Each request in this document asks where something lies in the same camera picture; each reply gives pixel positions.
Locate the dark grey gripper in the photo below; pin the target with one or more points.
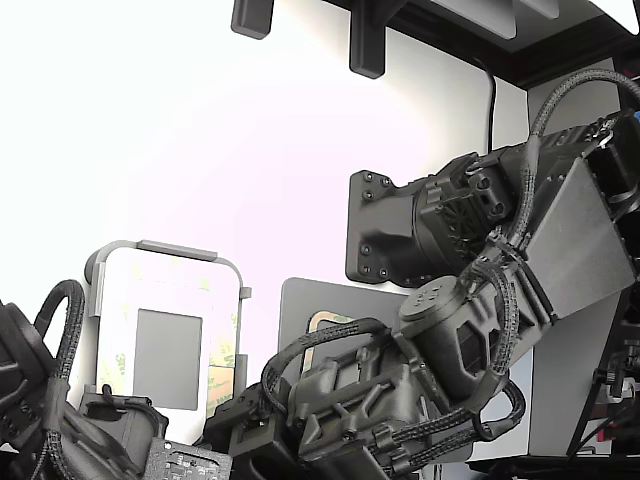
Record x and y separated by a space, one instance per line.
125 425

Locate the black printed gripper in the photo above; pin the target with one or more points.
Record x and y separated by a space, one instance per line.
350 405

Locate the tan protective film green print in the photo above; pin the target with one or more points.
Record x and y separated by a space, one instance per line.
222 350

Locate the black ribbed robot arm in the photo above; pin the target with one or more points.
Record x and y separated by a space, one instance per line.
20 360

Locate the grey plate with rimmed recess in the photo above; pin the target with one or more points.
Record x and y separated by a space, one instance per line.
300 295

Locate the grey printed fixture stand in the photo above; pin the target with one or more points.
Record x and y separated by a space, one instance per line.
175 250

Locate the light grey cabinet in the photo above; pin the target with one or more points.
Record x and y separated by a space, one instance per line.
565 400

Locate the black equipment with red parts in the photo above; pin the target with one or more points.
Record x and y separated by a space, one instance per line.
625 380

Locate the wide grey slanted panel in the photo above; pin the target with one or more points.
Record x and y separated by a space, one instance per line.
480 15

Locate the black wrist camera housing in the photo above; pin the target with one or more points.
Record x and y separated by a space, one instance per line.
262 447

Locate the black screwed base mount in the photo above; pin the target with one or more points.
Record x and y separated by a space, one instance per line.
370 225

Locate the long black bracket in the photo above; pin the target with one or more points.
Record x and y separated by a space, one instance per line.
367 45

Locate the short black bracket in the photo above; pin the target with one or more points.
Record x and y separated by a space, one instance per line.
252 20

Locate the black frame beam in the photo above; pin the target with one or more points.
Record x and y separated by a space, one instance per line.
575 50

